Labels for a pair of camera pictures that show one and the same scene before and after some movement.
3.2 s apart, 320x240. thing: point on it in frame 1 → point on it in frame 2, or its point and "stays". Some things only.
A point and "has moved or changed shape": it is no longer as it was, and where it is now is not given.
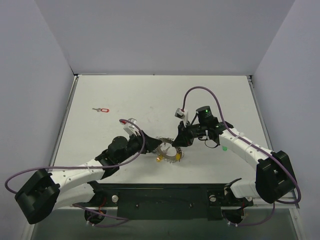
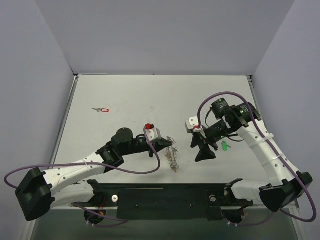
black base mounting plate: x=141 y=202 stays
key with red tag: x=101 y=109 stays
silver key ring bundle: x=179 y=154 has moved or changed shape
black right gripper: x=185 y=133 → x=205 y=136
